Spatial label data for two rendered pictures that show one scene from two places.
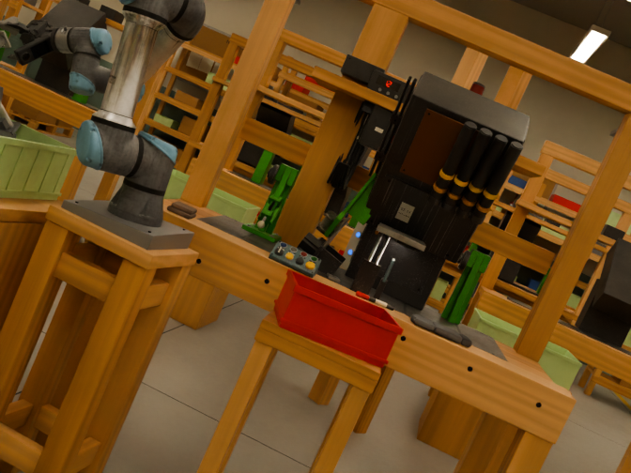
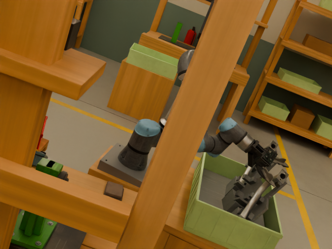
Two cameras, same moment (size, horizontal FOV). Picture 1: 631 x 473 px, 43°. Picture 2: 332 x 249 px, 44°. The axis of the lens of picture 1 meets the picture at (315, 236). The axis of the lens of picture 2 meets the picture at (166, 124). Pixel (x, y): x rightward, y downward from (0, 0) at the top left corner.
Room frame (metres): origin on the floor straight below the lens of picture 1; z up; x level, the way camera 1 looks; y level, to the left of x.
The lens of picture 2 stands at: (4.00, 0.32, 1.84)
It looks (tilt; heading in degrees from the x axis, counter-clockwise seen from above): 21 degrees down; 172
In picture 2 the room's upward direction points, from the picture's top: 22 degrees clockwise
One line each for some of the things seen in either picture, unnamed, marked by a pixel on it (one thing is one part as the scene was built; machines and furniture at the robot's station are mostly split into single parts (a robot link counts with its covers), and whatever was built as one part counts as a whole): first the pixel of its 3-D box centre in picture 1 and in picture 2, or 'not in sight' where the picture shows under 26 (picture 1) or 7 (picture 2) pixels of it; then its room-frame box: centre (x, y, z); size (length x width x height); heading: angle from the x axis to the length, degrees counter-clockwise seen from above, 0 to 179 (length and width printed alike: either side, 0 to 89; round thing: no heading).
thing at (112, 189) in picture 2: (182, 209); (114, 191); (2.52, 0.42, 0.91); 0.10 x 0.08 x 0.03; 0
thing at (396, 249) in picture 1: (402, 247); not in sight; (2.87, -0.30, 1.07); 0.30 x 0.18 x 0.34; 86
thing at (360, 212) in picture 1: (365, 202); not in sight; (2.68, -0.11, 1.17); 0.13 x 0.12 x 0.20; 86
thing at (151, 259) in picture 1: (126, 236); (128, 171); (2.16, 0.48, 0.83); 0.32 x 0.32 x 0.04; 78
